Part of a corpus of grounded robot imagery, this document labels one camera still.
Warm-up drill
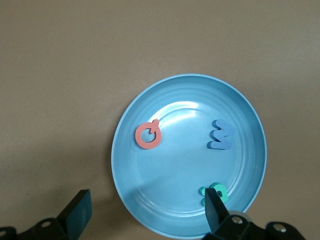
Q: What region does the blue plate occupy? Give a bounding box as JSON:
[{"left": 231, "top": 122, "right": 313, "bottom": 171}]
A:
[{"left": 110, "top": 73, "right": 268, "bottom": 240}]

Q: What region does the teal letter R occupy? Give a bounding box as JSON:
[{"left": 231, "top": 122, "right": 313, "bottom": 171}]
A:
[{"left": 198, "top": 182, "right": 229, "bottom": 206}]

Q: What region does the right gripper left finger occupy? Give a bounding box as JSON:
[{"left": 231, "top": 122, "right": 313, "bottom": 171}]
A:
[{"left": 24, "top": 189, "right": 93, "bottom": 240}]

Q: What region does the blue letter W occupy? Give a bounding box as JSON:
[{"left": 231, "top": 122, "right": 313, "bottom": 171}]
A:
[{"left": 207, "top": 119, "right": 236, "bottom": 151}]

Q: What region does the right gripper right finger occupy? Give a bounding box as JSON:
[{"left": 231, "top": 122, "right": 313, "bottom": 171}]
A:
[{"left": 203, "top": 187, "right": 266, "bottom": 240}]

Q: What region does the brown table cover sheet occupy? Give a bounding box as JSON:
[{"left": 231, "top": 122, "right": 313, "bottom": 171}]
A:
[{"left": 0, "top": 0, "right": 320, "bottom": 240}]

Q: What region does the red letter Q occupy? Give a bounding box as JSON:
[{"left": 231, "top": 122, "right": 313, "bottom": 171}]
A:
[{"left": 134, "top": 118, "right": 161, "bottom": 150}]

